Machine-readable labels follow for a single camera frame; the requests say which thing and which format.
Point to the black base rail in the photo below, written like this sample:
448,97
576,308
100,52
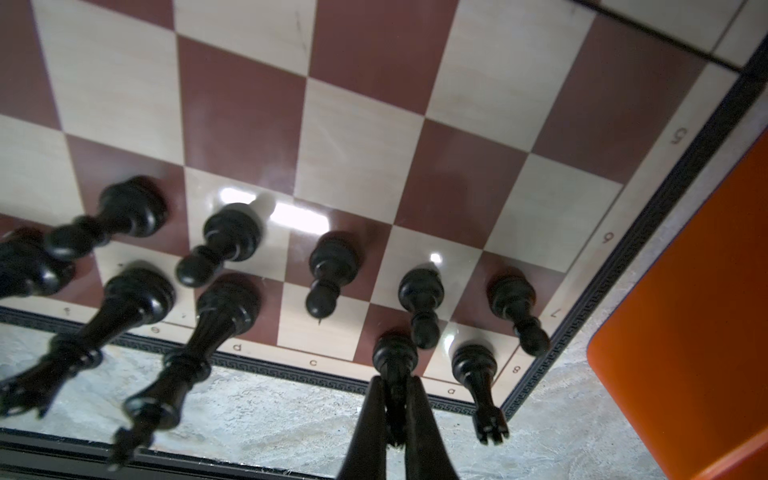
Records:
41,456

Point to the black queen chess piece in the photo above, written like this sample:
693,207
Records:
135,297

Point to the folding chess board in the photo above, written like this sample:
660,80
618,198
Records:
484,138

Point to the black knight chess piece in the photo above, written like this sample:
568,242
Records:
395,358

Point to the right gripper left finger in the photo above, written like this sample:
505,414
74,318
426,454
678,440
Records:
366,455

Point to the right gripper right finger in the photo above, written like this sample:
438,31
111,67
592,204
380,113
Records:
425,455

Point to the orange plastic tray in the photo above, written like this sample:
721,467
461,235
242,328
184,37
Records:
684,355

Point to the black king chess piece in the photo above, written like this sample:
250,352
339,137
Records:
228,307

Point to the black rook chess piece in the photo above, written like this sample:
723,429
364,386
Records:
474,366

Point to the black pawn near edge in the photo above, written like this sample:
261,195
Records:
512,298

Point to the black bishop chess piece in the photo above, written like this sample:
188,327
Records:
27,269

